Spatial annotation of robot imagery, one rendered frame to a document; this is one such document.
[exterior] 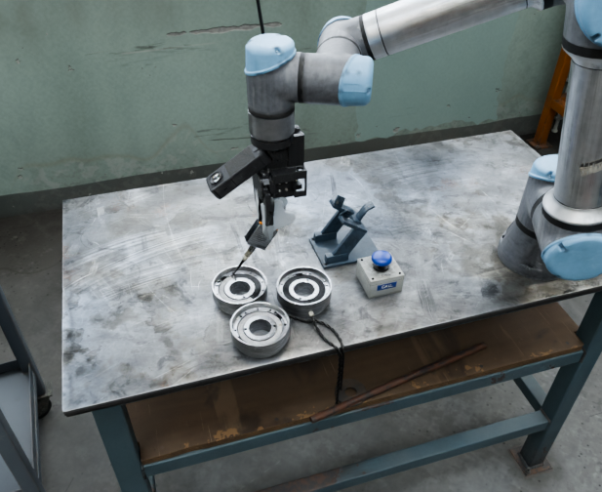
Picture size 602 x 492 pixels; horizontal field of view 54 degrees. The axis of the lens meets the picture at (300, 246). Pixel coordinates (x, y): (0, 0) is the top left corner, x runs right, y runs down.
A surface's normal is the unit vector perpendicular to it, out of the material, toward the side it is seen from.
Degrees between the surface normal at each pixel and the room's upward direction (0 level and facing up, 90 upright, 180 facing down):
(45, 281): 0
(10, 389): 0
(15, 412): 0
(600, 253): 97
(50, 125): 90
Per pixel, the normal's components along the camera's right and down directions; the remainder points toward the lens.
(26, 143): 0.29, 0.62
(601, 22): -0.13, 0.54
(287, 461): 0.01, -0.76
